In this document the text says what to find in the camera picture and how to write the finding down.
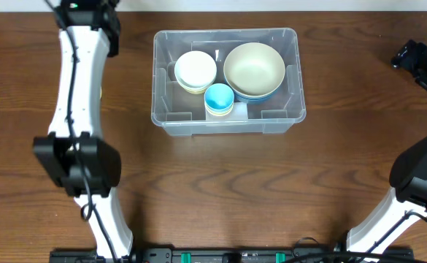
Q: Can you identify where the white label in container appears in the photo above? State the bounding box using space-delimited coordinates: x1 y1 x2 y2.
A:
205 102 248 121

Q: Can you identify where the dark blue bowl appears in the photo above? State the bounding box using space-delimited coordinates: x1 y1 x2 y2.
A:
227 83 280 104

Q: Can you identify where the right black cable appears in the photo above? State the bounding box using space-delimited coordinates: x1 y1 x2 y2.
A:
358 210 427 263

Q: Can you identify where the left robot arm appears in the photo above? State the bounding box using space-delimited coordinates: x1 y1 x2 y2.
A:
33 0 134 262

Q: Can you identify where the large beige bowl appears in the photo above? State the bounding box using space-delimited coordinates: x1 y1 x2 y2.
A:
223 42 286 99

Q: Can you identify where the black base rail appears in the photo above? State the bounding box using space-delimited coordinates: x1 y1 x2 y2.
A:
48 246 415 263

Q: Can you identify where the pink plastic cup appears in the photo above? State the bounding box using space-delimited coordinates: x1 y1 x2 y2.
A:
208 112 230 117

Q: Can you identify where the black cable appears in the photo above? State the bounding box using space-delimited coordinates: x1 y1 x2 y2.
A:
358 210 427 263
43 0 123 263

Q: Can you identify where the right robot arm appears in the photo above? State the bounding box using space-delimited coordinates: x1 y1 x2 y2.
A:
327 40 427 262

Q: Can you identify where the yellow small bowl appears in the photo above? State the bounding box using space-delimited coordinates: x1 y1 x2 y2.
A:
182 85 208 94

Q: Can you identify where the left black cable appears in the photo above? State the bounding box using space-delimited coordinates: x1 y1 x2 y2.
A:
43 0 123 263

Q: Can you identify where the light blue plastic cup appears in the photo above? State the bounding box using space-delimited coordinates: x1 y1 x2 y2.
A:
204 83 234 112

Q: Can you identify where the white small bowl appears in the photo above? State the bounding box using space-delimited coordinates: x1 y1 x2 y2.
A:
174 50 217 75

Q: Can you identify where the clear plastic storage container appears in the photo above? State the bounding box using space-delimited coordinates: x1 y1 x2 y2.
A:
151 28 307 137

